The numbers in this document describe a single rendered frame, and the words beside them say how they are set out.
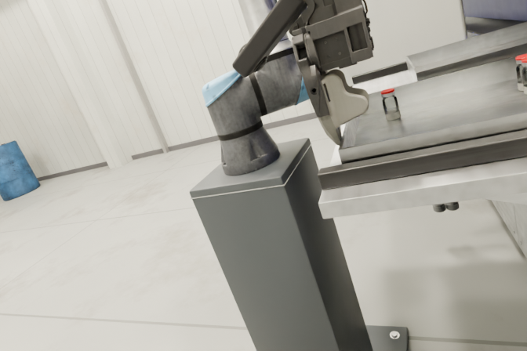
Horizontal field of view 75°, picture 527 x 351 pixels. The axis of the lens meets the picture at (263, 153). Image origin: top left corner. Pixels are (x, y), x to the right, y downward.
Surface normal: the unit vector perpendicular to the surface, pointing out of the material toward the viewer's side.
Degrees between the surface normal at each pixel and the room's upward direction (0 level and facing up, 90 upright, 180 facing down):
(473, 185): 90
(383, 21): 90
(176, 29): 90
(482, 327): 0
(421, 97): 90
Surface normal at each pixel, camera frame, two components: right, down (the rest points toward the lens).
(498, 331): -0.31, -0.91
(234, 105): 0.11, 0.25
